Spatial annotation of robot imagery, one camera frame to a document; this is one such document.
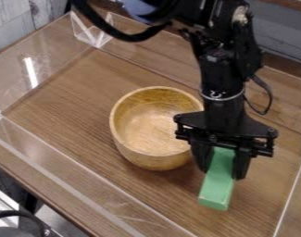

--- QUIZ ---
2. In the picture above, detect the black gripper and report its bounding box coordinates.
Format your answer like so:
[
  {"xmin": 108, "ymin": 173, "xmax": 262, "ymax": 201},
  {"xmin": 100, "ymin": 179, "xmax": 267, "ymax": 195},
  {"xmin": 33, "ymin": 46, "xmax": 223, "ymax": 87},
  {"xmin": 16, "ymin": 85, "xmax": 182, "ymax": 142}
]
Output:
[{"xmin": 174, "ymin": 91, "xmax": 277, "ymax": 180}]

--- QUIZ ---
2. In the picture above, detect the green rectangular block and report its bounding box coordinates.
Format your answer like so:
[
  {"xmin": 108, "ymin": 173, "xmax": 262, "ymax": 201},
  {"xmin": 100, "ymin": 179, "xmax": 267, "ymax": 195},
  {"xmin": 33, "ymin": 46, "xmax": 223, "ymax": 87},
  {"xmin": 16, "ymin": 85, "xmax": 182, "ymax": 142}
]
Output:
[{"xmin": 198, "ymin": 148, "xmax": 235, "ymax": 211}]

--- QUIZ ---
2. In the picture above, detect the brown wooden bowl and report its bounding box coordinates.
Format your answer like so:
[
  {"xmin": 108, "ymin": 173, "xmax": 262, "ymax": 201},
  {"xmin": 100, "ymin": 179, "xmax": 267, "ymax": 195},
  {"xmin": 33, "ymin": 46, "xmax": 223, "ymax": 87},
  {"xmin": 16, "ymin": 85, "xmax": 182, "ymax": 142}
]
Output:
[{"xmin": 108, "ymin": 86, "xmax": 203, "ymax": 170}]

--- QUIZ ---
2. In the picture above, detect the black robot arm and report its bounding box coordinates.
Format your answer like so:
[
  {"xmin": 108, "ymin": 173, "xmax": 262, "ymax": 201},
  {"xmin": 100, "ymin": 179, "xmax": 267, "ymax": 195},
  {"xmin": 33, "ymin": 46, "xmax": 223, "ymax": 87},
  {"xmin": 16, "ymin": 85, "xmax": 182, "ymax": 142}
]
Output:
[{"xmin": 156, "ymin": 0, "xmax": 277, "ymax": 180}]

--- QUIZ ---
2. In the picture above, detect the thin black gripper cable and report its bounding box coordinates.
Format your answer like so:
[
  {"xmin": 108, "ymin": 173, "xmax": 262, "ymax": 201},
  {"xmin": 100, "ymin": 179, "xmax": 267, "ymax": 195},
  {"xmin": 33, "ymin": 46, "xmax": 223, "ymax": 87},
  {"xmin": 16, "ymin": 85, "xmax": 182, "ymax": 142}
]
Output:
[{"xmin": 242, "ymin": 74, "xmax": 274, "ymax": 117}]

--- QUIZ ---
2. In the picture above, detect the clear acrylic corner bracket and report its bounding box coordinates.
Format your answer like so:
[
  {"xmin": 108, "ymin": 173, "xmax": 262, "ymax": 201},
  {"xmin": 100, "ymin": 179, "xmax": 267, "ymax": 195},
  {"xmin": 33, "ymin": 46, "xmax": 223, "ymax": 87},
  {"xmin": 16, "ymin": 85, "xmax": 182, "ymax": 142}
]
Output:
[{"xmin": 70, "ymin": 12, "xmax": 112, "ymax": 49}]

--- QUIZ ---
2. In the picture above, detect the black metal table bracket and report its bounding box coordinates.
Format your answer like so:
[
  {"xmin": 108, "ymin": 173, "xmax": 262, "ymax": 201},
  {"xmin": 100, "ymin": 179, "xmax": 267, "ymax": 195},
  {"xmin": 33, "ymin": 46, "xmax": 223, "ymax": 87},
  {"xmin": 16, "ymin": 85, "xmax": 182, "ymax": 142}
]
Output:
[{"xmin": 16, "ymin": 203, "xmax": 64, "ymax": 237}]

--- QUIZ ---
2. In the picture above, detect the black cable under table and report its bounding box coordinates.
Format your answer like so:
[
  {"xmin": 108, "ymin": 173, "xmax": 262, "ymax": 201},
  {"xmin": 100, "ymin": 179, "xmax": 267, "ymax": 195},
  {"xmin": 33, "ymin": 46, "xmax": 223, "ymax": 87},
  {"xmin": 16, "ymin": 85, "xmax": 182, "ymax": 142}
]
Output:
[{"xmin": 0, "ymin": 210, "xmax": 51, "ymax": 237}]

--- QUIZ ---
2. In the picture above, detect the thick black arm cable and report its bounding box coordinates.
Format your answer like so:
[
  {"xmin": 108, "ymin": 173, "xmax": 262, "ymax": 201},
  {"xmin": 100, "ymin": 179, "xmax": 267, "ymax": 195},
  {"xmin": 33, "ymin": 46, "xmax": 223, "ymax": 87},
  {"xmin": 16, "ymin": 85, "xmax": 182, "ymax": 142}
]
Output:
[{"xmin": 67, "ymin": 0, "xmax": 175, "ymax": 43}]

